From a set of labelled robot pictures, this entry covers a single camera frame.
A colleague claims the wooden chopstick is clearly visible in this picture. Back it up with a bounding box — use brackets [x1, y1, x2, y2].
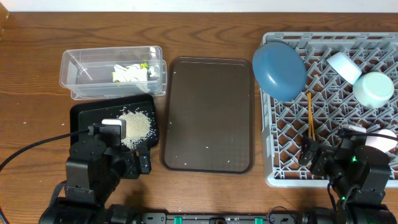
[307, 92, 313, 138]
[308, 102, 316, 141]

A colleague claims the pink plastic cup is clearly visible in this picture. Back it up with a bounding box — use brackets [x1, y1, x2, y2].
[365, 129, 397, 152]

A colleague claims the mint green bowl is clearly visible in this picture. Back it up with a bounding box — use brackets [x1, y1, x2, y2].
[353, 72, 394, 108]

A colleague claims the white napkin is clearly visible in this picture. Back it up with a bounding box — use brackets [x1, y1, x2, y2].
[112, 63, 157, 93]

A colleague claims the light blue bowl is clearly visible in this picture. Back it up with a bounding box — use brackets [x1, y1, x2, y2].
[326, 52, 362, 85]

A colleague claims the dark blue plate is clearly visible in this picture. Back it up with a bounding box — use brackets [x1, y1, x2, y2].
[252, 42, 307, 101]

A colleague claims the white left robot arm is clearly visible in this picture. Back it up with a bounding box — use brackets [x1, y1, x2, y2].
[39, 139, 152, 223]

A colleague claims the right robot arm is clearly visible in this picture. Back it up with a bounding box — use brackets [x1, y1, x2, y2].
[297, 136, 397, 224]

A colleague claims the grey dishwasher rack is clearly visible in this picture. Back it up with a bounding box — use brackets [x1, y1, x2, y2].
[260, 31, 398, 189]

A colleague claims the black waste bin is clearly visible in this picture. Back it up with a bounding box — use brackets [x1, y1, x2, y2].
[70, 94, 159, 150]

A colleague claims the clear plastic waste bin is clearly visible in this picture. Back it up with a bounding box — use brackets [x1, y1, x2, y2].
[59, 45, 167, 100]

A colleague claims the pile of white rice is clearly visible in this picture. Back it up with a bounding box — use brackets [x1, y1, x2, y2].
[118, 108, 155, 151]

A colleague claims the brown serving tray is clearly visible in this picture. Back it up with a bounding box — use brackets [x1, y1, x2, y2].
[160, 57, 254, 174]

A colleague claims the yellow green wrapper scrap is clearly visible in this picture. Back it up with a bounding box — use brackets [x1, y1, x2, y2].
[140, 63, 149, 69]

